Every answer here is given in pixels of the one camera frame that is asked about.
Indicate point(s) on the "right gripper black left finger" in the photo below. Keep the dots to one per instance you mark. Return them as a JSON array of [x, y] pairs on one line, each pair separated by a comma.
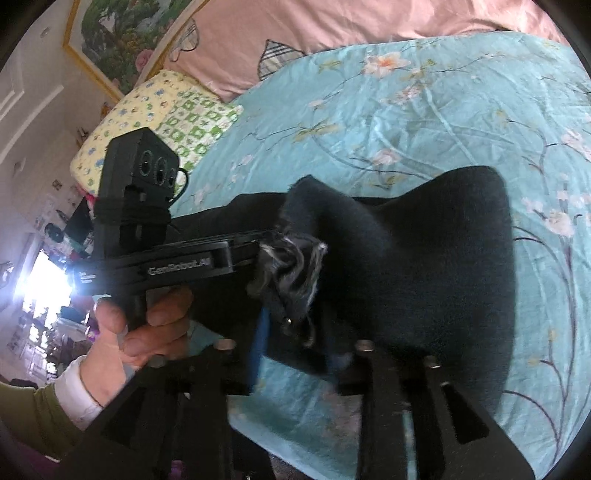
[[178, 411]]

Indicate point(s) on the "person's left hand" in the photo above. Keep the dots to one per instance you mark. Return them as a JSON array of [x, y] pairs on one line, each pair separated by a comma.
[[165, 333]]

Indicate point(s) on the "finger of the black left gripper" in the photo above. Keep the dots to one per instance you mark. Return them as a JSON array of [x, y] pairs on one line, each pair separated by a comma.
[[278, 264]]

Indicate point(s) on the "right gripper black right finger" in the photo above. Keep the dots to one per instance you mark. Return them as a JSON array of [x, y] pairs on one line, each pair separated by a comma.
[[420, 414]]

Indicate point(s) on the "green sleeve left forearm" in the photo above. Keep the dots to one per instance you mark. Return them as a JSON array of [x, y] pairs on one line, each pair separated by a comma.
[[50, 419]]

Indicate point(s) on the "teal floral bed sheet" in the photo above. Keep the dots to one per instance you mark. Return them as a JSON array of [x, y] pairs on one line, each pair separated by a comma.
[[378, 120]]

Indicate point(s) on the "green checkered pillow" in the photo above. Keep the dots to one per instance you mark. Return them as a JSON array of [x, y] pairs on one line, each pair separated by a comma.
[[195, 122]]

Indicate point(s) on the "pink quilt with plaid hearts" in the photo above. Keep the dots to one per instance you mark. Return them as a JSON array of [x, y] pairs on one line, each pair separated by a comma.
[[230, 46]]

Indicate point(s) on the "yellow cartoon print pillow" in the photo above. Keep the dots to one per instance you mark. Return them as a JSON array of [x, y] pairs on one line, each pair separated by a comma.
[[145, 106]]

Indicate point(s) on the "gold framed landscape painting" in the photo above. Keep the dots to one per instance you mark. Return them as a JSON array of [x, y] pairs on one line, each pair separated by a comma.
[[119, 44]]

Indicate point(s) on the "black fleece pants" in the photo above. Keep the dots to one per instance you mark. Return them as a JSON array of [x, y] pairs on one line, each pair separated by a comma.
[[431, 268]]

